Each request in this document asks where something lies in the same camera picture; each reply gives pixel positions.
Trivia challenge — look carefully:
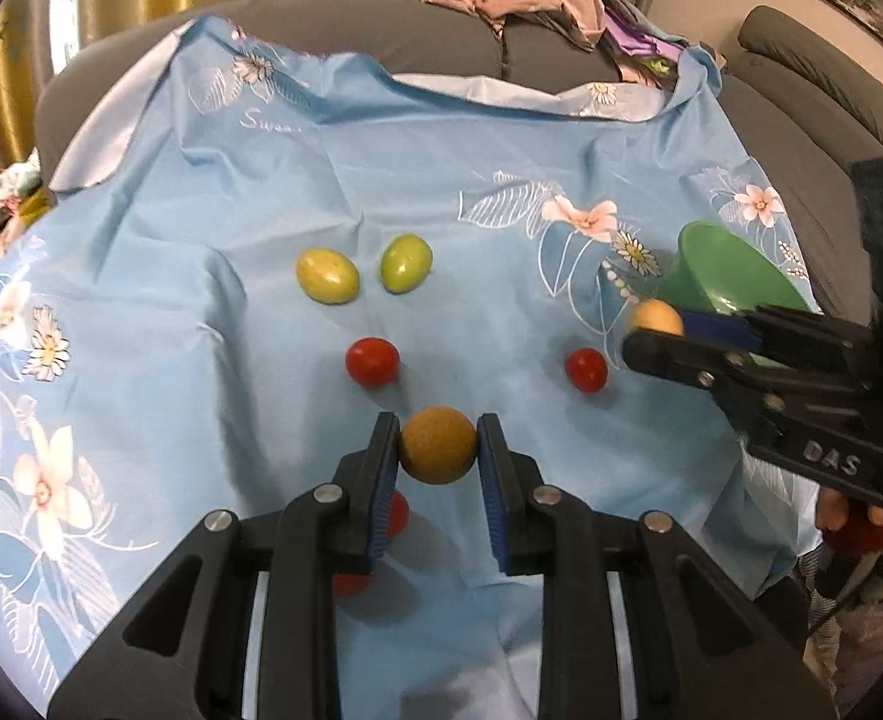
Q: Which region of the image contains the grey sofa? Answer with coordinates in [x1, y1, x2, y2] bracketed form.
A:
[32, 0, 883, 601]

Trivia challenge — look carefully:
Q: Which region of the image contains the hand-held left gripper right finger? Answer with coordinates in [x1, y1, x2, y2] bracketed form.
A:
[477, 414, 836, 720]

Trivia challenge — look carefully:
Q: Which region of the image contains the person's right hand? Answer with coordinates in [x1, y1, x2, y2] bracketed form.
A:
[818, 484, 883, 557]

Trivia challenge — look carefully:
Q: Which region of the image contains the blue floral cloth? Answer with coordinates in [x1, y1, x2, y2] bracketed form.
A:
[0, 15, 825, 720]

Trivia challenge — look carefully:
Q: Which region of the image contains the green bowl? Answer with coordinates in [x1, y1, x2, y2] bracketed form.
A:
[655, 221, 819, 368]

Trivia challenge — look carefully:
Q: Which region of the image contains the small brown round fruit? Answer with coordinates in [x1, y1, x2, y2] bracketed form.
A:
[399, 406, 480, 485]
[627, 298, 686, 337]

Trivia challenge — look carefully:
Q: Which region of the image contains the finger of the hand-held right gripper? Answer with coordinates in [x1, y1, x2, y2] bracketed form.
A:
[680, 304, 873, 391]
[619, 328, 788, 421]

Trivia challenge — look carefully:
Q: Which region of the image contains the purple cloth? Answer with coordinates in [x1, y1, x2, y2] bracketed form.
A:
[598, 0, 692, 83]

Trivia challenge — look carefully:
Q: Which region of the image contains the yellow oval fruit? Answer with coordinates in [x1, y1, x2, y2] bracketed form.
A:
[295, 248, 360, 307]

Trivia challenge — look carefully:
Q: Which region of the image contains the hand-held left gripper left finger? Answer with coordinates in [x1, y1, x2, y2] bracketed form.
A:
[47, 412, 401, 720]

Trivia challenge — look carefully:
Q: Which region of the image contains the pile of mixed clothes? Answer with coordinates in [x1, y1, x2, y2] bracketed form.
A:
[0, 150, 56, 275]

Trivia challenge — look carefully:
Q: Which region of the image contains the green oval fruit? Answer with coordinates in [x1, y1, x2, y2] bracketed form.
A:
[379, 233, 435, 294]

